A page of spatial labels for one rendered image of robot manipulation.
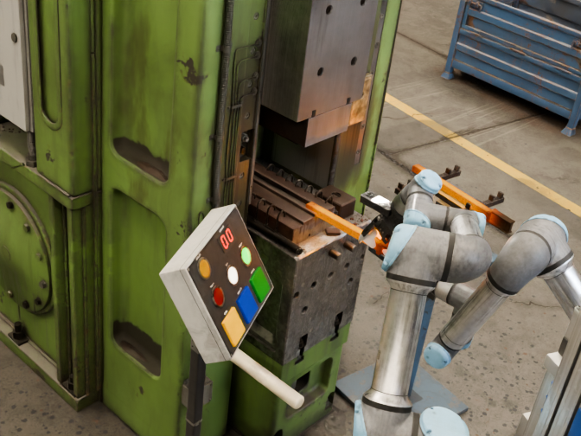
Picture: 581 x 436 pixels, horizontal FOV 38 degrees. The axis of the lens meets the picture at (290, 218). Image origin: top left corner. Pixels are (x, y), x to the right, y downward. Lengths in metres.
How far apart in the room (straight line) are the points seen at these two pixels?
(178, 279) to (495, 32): 4.69
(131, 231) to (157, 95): 0.54
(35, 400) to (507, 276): 1.97
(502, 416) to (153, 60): 2.05
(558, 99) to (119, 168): 4.13
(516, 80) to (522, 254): 4.30
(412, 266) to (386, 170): 3.28
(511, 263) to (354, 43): 0.80
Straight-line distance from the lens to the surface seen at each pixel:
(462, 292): 2.43
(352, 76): 2.53
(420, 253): 1.90
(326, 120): 2.51
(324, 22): 2.34
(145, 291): 2.90
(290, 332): 2.80
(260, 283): 2.32
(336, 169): 2.93
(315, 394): 3.26
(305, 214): 2.69
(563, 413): 1.83
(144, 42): 2.50
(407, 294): 1.92
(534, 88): 6.32
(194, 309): 2.09
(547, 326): 4.18
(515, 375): 3.83
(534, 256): 2.16
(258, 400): 3.09
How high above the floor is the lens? 2.40
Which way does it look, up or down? 32 degrees down
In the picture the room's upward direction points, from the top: 8 degrees clockwise
